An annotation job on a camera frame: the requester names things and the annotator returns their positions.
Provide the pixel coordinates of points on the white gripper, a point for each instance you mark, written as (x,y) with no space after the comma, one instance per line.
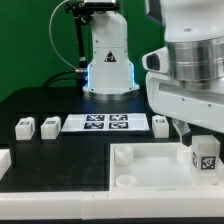
(201,108)

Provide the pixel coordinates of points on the white square table top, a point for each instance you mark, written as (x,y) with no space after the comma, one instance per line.
(153,166)

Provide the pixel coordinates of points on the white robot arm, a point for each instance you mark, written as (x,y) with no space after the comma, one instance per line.
(174,48)

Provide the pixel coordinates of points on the marker sheet with tags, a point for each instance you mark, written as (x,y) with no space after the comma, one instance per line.
(106,122)

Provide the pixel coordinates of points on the white left fence piece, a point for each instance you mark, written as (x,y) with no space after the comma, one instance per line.
(5,161)

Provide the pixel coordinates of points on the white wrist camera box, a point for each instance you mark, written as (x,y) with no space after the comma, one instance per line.
(157,61)

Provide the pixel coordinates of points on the black camera on stand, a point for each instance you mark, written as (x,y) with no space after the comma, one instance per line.
(83,10)

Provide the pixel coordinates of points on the white front fence wall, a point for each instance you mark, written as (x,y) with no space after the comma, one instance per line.
(111,205)

